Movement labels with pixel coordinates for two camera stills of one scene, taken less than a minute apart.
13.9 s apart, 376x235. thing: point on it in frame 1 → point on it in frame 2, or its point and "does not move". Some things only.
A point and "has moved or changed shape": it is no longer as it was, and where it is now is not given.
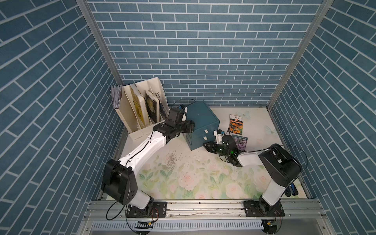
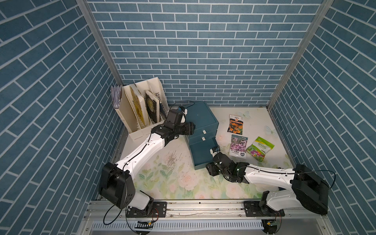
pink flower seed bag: [241, 142] does not move
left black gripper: [189, 127] does not move
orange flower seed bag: [236, 124] does not move
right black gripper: [212, 148] → [210, 169]
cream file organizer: [143, 105] does not move
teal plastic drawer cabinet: [206, 123] has moved or changed shape
